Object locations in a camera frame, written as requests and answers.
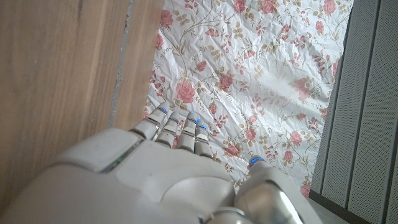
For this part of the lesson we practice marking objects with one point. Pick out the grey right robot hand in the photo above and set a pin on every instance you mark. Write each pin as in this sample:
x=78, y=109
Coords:
x=140, y=183

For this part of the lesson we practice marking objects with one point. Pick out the floral backdrop cloth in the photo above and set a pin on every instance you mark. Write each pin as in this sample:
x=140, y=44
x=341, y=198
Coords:
x=248, y=77

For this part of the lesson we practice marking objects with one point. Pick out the grey perforated wall panel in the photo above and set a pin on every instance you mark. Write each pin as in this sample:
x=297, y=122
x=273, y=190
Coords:
x=363, y=109

